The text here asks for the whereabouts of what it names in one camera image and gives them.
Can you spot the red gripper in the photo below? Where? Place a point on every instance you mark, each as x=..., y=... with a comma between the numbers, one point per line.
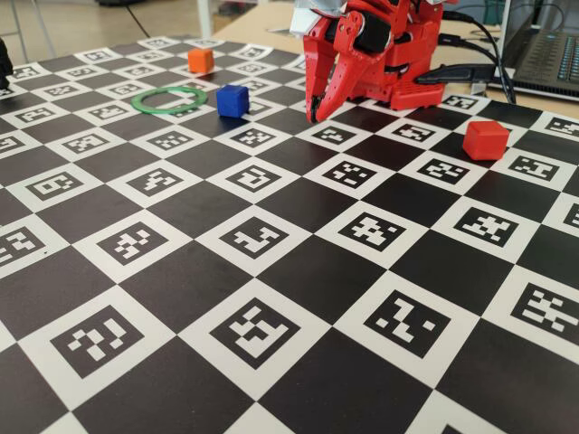
x=317, y=59

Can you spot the blue cube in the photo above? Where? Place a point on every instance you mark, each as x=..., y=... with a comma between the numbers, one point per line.
x=231, y=101

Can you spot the red cube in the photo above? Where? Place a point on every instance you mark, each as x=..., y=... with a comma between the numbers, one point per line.
x=486, y=140

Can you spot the red robot arm base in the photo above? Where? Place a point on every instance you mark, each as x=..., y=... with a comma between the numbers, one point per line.
x=416, y=92

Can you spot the red robot arm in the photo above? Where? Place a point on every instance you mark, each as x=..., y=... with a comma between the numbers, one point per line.
x=423, y=27

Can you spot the orange cube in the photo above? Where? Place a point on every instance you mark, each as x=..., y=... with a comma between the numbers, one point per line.
x=200, y=60

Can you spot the white table leg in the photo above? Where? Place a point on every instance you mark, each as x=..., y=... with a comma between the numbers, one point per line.
x=205, y=18

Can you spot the dark laptop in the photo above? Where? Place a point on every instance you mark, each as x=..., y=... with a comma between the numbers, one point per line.
x=543, y=54

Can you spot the black stand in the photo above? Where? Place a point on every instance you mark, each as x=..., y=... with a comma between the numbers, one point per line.
x=4, y=63

